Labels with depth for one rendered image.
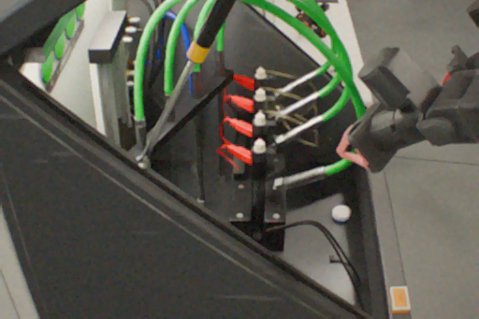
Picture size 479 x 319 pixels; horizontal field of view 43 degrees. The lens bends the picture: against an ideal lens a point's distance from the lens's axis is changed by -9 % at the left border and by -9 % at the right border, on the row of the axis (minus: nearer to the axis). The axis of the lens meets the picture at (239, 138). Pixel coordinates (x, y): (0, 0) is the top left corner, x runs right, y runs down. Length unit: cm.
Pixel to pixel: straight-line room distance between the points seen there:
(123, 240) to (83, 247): 6
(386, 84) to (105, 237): 39
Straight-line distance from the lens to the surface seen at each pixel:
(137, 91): 107
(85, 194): 76
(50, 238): 82
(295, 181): 102
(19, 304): 96
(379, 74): 78
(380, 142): 87
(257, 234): 124
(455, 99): 74
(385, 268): 114
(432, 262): 252
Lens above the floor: 178
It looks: 36 degrees down
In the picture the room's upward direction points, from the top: straight up
